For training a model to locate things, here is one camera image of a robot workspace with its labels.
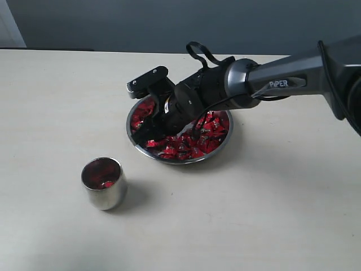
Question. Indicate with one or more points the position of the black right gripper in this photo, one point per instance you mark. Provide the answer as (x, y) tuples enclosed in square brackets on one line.
[(169, 117)]

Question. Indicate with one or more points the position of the red candy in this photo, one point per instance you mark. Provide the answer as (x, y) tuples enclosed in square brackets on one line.
[(101, 178), (207, 145), (179, 151), (215, 126)]

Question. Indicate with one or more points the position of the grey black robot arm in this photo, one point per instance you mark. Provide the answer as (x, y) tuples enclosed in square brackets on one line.
[(332, 71)]

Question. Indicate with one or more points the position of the round stainless steel plate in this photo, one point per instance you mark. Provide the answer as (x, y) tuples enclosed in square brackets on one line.
[(157, 150)]

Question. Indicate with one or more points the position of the stainless steel cup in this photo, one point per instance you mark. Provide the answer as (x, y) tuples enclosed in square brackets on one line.
[(108, 198)]

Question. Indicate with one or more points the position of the red wrapped candy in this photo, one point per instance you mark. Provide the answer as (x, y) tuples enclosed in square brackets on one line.
[(179, 151), (207, 145), (215, 126)]

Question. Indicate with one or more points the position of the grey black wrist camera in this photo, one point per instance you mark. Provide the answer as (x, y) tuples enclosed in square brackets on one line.
[(155, 81)]

